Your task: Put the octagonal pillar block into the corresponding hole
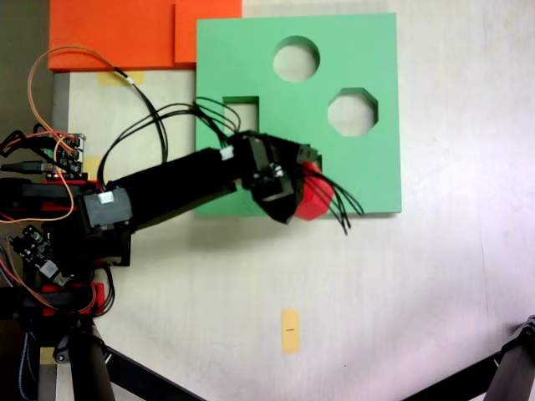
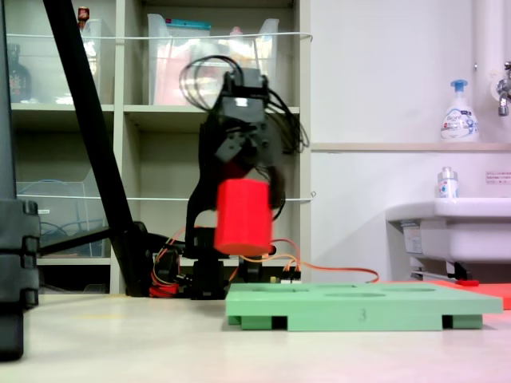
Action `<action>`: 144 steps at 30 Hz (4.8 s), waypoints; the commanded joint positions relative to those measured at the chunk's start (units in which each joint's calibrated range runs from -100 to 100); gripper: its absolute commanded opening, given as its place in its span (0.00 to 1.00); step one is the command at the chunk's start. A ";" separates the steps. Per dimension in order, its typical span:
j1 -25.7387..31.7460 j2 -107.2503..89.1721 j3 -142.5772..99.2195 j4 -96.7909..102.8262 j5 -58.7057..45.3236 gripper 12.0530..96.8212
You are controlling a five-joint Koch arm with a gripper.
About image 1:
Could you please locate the dark circuit board with chips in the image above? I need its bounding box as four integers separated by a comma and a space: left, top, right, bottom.
10, 224, 74, 289

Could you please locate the orange foam block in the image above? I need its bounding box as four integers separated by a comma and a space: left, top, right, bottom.
48, 0, 242, 71

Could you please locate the black servo cable bundle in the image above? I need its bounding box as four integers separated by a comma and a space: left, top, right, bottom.
98, 66, 364, 236

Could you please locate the black tall tripod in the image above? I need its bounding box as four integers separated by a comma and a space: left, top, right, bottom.
37, 319, 208, 401

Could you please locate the red octagonal pillar block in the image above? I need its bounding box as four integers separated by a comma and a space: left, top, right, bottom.
294, 160, 335, 222

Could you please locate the circuit board with white connectors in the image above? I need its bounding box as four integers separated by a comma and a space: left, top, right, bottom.
41, 132, 89, 181

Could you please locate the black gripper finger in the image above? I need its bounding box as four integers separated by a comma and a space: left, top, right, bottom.
255, 175, 307, 226
295, 144, 324, 173

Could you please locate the black usb cable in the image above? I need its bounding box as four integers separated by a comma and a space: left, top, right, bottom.
0, 160, 58, 173

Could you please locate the yellow tape marker with line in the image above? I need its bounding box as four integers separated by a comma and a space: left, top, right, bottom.
280, 308, 302, 355

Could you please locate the green shape sorting board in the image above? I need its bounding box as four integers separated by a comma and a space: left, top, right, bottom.
194, 12, 403, 219

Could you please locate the plain yellow tape strip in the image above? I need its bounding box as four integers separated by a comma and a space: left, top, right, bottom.
98, 70, 146, 88

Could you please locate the blue braided cable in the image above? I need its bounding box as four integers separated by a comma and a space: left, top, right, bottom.
18, 329, 41, 400

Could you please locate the black notched tripod leg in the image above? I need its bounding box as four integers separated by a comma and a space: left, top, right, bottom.
400, 315, 535, 401

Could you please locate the orange red wire bundle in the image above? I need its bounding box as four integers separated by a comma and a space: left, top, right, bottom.
0, 240, 116, 317

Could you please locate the long orange wire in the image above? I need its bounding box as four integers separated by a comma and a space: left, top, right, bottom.
27, 45, 120, 139

